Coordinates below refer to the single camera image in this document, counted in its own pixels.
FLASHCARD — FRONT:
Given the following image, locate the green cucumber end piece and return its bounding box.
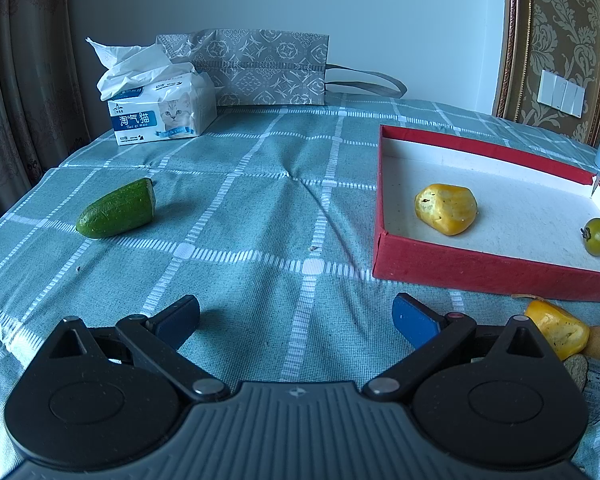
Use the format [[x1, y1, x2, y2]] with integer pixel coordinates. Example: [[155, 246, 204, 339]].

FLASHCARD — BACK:
[[76, 178, 156, 238]]

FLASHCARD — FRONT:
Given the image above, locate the red shallow cardboard tray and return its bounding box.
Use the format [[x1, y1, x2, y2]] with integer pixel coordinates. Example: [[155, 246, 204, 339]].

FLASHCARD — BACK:
[[372, 126, 600, 302]]

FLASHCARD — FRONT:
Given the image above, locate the yellow pepper half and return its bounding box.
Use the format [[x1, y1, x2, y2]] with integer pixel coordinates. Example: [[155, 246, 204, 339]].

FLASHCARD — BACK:
[[414, 183, 478, 236]]

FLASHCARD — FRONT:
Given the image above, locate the green cherry tomato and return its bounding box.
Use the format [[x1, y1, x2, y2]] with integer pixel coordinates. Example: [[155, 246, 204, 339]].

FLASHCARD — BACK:
[[581, 218, 600, 257]]

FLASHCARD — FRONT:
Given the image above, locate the white wall switch panel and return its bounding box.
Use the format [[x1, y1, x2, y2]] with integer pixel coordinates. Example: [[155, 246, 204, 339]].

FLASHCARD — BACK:
[[536, 70, 585, 118]]

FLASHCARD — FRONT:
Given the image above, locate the yellow pepper piece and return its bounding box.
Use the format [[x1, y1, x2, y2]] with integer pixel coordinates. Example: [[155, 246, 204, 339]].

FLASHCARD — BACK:
[[524, 299, 590, 361]]

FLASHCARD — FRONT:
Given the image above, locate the small brown longan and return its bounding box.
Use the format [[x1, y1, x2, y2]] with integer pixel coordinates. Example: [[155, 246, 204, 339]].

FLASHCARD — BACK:
[[582, 326, 600, 360]]

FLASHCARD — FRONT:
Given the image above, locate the tissue pack with cat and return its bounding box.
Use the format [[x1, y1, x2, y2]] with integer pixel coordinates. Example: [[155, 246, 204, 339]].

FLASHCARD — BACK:
[[86, 39, 216, 146]]

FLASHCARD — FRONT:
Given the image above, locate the grey patterned paper bag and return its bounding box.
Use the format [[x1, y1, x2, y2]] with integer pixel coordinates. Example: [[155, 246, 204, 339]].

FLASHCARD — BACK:
[[156, 28, 407, 107]]

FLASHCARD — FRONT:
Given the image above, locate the teal checked tablecloth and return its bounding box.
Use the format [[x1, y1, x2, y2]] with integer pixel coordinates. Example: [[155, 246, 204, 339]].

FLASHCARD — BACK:
[[0, 93, 595, 478]]

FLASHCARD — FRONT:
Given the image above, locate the brown curtain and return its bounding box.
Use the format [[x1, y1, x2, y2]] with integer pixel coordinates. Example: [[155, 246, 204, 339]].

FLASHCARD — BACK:
[[0, 0, 90, 217]]

